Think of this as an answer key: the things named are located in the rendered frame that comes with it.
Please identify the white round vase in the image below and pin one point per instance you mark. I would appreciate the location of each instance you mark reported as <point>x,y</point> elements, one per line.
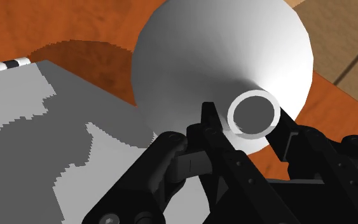
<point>212,56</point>

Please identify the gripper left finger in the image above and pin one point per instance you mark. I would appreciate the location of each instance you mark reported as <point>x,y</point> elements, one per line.
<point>228,161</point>

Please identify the white and black pen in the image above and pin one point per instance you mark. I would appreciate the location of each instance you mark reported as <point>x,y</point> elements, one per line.
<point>5,65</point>

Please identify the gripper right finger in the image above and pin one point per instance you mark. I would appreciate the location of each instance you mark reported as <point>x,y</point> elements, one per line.
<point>327,155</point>

